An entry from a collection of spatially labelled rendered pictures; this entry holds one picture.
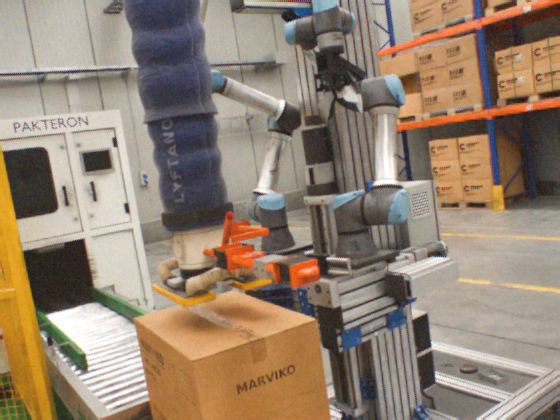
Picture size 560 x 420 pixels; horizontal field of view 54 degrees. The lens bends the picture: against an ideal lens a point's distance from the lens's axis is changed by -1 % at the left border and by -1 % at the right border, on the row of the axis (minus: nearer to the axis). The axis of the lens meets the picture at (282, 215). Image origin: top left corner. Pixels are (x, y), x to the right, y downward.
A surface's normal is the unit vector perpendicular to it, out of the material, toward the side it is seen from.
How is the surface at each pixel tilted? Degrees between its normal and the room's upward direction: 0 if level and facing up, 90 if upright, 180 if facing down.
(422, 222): 90
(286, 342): 90
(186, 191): 75
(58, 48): 90
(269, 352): 90
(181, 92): 101
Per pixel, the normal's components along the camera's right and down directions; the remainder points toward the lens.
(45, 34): 0.58, 0.01
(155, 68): -0.29, -0.11
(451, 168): -0.78, 0.20
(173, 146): -0.18, 0.46
